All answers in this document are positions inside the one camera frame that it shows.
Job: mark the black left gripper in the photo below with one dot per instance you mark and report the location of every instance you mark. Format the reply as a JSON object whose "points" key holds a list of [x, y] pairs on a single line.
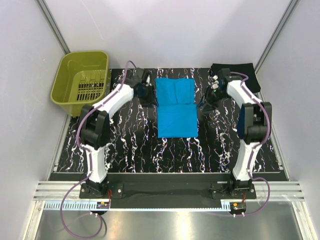
{"points": [[152, 100]]}

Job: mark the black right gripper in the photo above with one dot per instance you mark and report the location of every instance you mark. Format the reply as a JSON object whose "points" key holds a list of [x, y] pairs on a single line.
{"points": [[210, 105]]}

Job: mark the bright blue t shirt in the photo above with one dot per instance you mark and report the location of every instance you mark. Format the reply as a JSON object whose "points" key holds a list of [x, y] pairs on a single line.
{"points": [[177, 115]]}

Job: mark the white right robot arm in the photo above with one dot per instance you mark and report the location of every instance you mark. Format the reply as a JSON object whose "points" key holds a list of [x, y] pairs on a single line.
{"points": [[253, 127]]}

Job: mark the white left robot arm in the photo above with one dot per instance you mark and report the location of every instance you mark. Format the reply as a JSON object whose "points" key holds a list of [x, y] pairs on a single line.
{"points": [[94, 126]]}

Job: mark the olive green plastic basket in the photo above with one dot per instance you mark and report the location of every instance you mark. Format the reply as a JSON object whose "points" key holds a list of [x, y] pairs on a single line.
{"points": [[82, 78]]}

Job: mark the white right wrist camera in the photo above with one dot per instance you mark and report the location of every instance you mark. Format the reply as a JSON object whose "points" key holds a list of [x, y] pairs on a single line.
{"points": [[215, 84]]}

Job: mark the right aluminium corner post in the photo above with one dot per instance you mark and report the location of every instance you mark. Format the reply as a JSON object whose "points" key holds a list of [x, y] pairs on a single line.
{"points": [[292, 5]]}

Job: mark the aluminium corner post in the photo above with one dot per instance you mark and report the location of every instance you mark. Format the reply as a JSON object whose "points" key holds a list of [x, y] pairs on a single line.
{"points": [[292, 5], [53, 25]]}

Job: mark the white slotted cable duct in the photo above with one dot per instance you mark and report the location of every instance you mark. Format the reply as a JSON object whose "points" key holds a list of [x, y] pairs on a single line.
{"points": [[99, 206]]}

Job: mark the left aluminium corner post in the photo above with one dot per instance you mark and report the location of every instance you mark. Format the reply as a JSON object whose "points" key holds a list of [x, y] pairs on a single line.
{"points": [[53, 25]]}

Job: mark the aluminium frame rail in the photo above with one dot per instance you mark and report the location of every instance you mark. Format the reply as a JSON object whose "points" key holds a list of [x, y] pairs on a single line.
{"points": [[279, 190]]}

